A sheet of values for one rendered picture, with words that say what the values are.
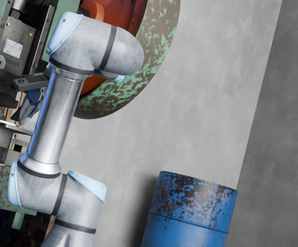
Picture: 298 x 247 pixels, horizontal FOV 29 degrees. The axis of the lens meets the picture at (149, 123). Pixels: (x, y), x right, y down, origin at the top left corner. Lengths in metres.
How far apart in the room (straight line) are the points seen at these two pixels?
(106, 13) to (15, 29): 0.44
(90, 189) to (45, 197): 0.12
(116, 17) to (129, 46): 0.98
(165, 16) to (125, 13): 0.20
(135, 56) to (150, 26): 0.75
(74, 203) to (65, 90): 0.31
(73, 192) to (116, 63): 0.37
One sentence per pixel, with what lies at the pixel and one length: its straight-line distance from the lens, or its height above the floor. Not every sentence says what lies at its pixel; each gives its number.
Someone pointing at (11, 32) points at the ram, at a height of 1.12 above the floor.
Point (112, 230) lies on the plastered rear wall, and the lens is 4.34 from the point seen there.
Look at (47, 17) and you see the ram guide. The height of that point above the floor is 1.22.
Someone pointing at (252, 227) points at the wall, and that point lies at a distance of 5.23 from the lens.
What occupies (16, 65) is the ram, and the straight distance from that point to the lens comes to 2.22.
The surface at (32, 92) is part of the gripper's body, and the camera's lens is 1.99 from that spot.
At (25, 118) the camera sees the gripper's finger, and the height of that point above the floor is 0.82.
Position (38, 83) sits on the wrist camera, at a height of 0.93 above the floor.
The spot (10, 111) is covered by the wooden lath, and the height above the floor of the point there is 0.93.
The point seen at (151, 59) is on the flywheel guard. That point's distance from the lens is 2.24.
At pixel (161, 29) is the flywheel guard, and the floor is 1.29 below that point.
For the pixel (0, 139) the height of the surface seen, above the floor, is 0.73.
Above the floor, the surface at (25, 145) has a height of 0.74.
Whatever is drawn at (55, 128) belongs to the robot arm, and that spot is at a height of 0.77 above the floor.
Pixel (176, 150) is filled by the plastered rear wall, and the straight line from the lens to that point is 4.68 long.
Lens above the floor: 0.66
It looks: 7 degrees up
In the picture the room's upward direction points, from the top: 15 degrees clockwise
